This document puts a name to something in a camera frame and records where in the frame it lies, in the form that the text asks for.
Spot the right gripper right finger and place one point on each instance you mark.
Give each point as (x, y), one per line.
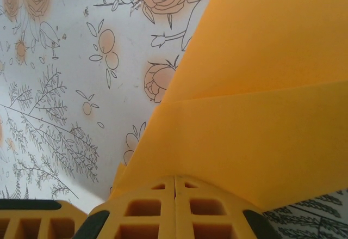
(212, 217)

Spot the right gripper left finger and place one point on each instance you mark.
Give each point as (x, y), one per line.
(141, 217)

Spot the floral patterned table mat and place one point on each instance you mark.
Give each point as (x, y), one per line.
(54, 86)

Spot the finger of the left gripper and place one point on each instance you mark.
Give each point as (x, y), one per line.
(32, 222)

